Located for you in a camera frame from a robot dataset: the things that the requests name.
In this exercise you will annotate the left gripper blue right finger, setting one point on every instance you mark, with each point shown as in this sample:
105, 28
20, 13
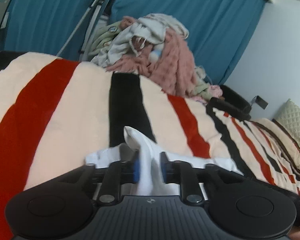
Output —
183, 174

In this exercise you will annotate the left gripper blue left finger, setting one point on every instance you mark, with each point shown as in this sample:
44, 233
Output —
117, 174

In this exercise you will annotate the white polo shirt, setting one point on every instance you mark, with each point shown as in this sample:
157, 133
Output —
151, 180

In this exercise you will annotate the small pink clothes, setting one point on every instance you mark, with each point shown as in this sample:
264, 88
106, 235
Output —
215, 91

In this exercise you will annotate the black armchair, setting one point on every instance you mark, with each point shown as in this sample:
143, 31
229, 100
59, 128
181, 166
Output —
232, 103

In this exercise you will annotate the striped fleece blanket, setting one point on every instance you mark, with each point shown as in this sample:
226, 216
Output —
54, 112

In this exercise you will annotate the pink fluffy blanket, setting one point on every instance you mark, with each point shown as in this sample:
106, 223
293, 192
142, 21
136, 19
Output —
172, 70

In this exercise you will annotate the beige quilted headboard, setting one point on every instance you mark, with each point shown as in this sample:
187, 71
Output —
288, 116

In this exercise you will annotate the green patterned blanket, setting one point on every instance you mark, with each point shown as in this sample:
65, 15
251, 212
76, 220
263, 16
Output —
104, 37

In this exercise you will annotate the cream hooded garment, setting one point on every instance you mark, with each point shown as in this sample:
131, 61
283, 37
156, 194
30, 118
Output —
138, 33

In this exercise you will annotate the right blue curtain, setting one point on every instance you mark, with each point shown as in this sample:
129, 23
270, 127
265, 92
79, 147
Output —
220, 30

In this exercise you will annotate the blue curtain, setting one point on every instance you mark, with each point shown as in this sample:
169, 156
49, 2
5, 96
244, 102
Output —
44, 26
220, 30

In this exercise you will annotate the garment steamer stand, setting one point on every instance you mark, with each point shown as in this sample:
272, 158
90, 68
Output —
90, 15

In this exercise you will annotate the left blue curtain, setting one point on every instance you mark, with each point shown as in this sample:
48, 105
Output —
44, 26

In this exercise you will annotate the black wall socket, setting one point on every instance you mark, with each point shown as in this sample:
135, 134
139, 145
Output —
261, 102

